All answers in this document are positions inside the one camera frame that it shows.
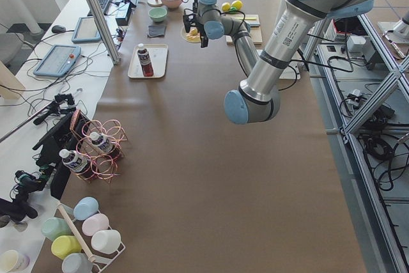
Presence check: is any computer mouse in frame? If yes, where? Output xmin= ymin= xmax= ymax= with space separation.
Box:
xmin=51 ymin=25 xmax=66 ymax=34

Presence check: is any grey cup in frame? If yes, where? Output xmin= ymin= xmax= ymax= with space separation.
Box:
xmin=61 ymin=253 xmax=93 ymax=273

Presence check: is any yellow lemon far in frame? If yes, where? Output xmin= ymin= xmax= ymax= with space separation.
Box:
xmin=221 ymin=3 xmax=231 ymax=12

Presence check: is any teach pendant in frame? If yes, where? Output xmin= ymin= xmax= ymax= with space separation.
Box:
xmin=33 ymin=44 xmax=82 ymax=77
xmin=72 ymin=16 xmax=101 ymax=43

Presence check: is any yellow lemon near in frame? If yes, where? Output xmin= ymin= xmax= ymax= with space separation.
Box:
xmin=231 ymin=0 xmax=243 ymax=10

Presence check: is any yellow lemon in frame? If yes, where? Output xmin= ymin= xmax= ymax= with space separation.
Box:
xmin=231 ymin=0 xmax=243 ymax=10
xmin=221 ymin=3 xmax=231 ymax=12

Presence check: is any grey folded cloth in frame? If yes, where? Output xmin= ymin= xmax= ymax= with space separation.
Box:
xmin=147 ymin=25 xmax=166 ymax=38

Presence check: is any tea bottle in rack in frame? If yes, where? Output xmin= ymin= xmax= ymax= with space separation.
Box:
xmin=89 ymin=132 xmax=114 ymax=154
xmin=59 ymin=149 xmax=91 ymax=176

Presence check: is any copper wire bottle rack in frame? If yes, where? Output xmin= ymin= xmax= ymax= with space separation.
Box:
xmin=70 ymin=110 xmax=128 ymax=183

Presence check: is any wooden cutting board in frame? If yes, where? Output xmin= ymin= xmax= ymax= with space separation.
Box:
xmin=226 ymin=13 xmax=263 ymax=45

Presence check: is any light blue cup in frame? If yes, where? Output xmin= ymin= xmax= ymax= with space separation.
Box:
xmin=73 ymin=196 xmax=99 ymax=221

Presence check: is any mint green bowl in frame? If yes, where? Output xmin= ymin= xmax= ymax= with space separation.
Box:
xmin=148 ymin=7 xmax=167 ymax=22

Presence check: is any yellow-green cup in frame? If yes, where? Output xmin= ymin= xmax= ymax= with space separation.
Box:
xmin=51 ymin=235 xmax=82 ymax=260

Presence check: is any pink cup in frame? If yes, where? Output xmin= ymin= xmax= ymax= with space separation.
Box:
xmin=82 ymin=213 xmax=109 ymax=237

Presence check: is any white wire cup rack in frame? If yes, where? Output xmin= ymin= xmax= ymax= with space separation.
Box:
xmin=57 ymin=201 xmax=126 ymax=272

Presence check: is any pale teal cup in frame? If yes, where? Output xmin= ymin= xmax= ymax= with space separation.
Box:
xmin=41 ymin=217 xmax=72 ymax=241

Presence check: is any tea bottle on tray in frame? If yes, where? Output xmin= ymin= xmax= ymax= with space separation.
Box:
xmin=137 ymin=43 xmax=154 ymax=77

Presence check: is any grey-white plate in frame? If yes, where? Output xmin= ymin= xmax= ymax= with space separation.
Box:
xmin=181 ymin=26 xmax=201 ymax=43

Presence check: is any glazed twisted donut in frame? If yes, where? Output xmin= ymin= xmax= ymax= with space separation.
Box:
xmin=187 ymin=27 xmax=200 ymax=40

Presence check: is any cream rabbit tray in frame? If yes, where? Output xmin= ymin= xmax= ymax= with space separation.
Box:
xmin=128 ymin=43 xmax=168 ymax=79

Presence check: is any mint green cup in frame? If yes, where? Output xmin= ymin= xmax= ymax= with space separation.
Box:
xmin=91 ymin=230 xmax=121 ymax=254

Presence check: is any cream cup off rack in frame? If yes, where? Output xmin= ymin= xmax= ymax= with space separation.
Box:
xmin=1 ymin=250 xmax=30 ymax=272

